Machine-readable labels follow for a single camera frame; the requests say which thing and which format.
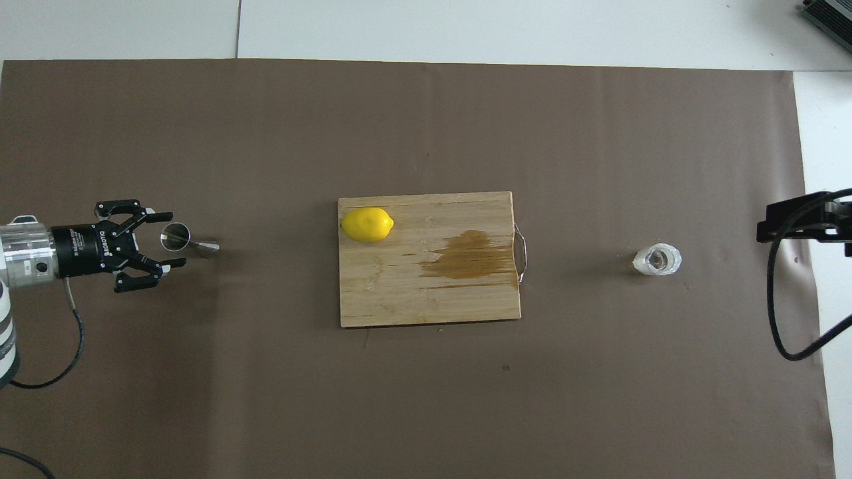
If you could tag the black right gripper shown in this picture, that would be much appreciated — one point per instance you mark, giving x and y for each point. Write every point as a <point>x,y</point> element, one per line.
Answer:
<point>842,219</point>

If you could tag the yellow lemon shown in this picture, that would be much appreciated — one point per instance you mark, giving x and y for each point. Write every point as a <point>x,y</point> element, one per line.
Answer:
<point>366,224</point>

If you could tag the steel double jigger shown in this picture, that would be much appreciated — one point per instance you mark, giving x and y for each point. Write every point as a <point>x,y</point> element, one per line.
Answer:
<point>176,237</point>

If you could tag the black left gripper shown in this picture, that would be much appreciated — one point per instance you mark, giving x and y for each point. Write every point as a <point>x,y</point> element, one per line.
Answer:
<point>86,249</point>

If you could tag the small clear glass cup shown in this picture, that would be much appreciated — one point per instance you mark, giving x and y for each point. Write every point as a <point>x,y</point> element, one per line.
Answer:
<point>657,261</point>

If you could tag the black ribbed device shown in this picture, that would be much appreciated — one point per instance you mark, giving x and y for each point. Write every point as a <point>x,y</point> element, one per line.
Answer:
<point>829,13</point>

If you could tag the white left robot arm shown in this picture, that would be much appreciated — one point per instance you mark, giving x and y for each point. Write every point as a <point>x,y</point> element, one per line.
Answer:
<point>20,259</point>

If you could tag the brown paper table mat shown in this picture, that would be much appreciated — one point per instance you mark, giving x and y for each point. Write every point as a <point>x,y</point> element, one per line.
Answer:
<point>266,133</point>

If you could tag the wooden cutting board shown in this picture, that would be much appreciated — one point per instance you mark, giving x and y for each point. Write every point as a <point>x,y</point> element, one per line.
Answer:
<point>399,293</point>

